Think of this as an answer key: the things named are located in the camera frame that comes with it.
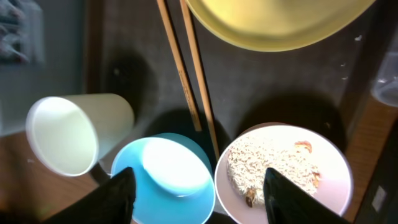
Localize grey dish rack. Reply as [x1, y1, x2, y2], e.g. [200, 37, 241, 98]
[1, 0, 85, 136]

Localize leftover rice pile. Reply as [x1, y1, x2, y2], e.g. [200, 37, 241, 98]
[226, 137, 320, 208]

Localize wooden chopstick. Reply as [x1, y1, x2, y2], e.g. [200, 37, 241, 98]
[157, 0, 202, 132]
[180, 0, 220, 161]

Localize pink bowl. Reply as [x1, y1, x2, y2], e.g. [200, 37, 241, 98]
[215, 123, 354, 224]

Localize blue bowl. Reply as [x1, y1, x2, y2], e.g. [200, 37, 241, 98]
[111, 133, 216, 224]

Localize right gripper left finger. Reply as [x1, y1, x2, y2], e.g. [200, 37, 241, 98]
[44, 167, 136, 224]

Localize white cup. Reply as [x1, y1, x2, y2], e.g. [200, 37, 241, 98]
[25, 93, 135, 177]

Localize left wooden chopstick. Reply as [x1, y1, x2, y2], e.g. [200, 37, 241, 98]
[157, 0, 202, 132]

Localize dark brown serving tray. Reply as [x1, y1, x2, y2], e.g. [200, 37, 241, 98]
[83, 0, 386, 224]

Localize yellow plate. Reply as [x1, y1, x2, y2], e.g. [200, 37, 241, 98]
[186, 0, 375, 52]

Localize clear plastic bin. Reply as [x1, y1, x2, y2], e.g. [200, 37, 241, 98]
[371, 30, 397, 108]

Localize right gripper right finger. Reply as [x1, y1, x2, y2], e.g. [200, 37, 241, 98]
[263, 168, 349, 224]

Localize right wooden chopstick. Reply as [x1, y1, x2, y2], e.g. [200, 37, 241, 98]
[180, 0, 220, 161]

